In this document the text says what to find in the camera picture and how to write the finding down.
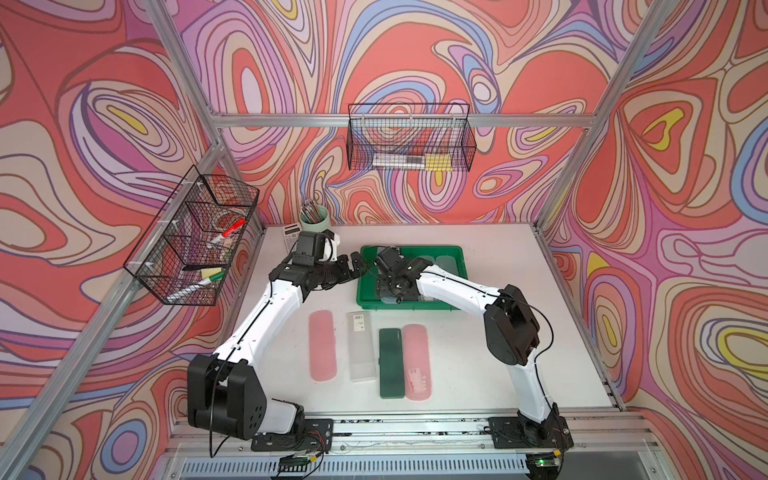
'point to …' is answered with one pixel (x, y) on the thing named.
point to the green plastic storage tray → (367, 293)
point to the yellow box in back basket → (438, 162)
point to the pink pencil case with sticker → (416, 363)
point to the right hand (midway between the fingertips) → (391, 295)
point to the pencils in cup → (310, 210)
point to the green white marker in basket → (204, 282)
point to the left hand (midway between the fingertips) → (360, 269)
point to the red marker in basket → (229, 230)
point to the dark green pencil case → (391, 365)
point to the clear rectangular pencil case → (362, 345)
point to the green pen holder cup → (319, 226)
